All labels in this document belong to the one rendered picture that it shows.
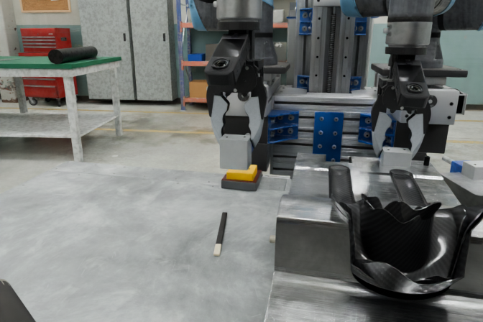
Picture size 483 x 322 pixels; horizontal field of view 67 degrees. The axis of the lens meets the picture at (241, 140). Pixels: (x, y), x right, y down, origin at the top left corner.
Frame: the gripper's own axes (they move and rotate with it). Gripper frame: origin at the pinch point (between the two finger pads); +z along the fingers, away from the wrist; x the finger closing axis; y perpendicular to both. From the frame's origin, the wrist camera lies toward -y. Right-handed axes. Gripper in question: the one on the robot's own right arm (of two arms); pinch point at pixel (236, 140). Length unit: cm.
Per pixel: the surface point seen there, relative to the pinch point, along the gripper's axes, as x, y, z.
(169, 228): 10.8, -6.7, 15.1
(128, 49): 290, 485, 5
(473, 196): -42.1, 7.8, 10.1
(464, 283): -29.9, -23.5, 7.0
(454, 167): -43.0, 21.0, 9.4
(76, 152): 199, 214, 84
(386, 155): -26.9, 9.9, 4.1
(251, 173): -0.3, 13.6, 11.4
